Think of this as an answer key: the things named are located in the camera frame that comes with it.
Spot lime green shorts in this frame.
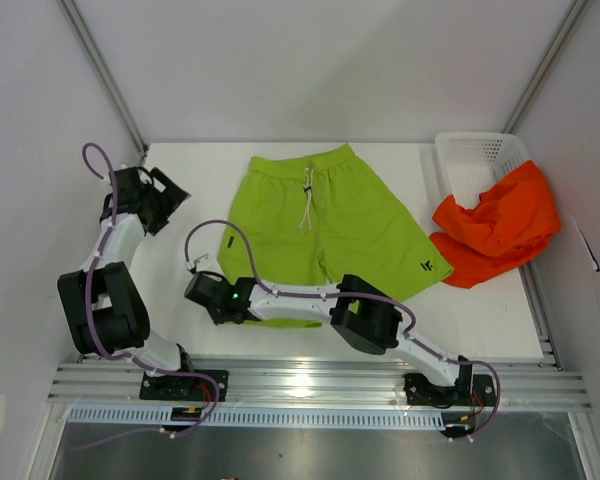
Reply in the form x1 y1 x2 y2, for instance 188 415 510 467
218 145 453 302

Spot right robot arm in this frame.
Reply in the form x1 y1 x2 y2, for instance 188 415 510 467
184 270 473 404

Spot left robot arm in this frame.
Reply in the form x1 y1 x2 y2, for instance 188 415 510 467
57 167 197 400

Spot orange shorts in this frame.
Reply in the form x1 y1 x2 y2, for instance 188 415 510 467
430 160 562 289

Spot white plastic basket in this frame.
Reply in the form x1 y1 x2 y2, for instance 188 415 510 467
435 132 531 208

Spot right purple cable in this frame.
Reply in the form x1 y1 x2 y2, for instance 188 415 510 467
184 219 502 444

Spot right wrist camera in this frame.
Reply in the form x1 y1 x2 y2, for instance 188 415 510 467
185 254 223 275

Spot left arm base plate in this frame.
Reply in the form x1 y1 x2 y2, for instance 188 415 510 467
139 373 215 402

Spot aluminium mounting rail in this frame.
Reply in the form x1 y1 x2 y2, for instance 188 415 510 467
47 356 592 412

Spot slotted cable duct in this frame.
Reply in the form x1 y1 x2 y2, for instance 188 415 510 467
68 404 444 431

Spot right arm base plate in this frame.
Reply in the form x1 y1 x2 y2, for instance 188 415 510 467
404 373 497 409

